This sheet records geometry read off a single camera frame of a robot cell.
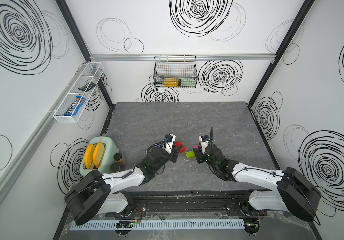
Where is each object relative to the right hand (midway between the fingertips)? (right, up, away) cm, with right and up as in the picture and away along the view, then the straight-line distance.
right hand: (197, 148), depth 85 cm
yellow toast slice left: (-53, 0, -16) cm, 55 cm away
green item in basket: (-5, +39, +3) cm, 39 cm away
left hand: (-10, +3, -5) cm, 12 cm away
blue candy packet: (-61, +22, -15) cm, 66 cm away
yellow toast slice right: (-49, 0, -14) cm, 51 cm away
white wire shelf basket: (-65, +46, +8) cm, 80 cm away
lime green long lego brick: (-4, -4, +2) cm, 6 cm away
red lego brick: (-7, -2, +9) cm, 12 cm away
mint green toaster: (-47, +1, -6) cm, 47 cm away
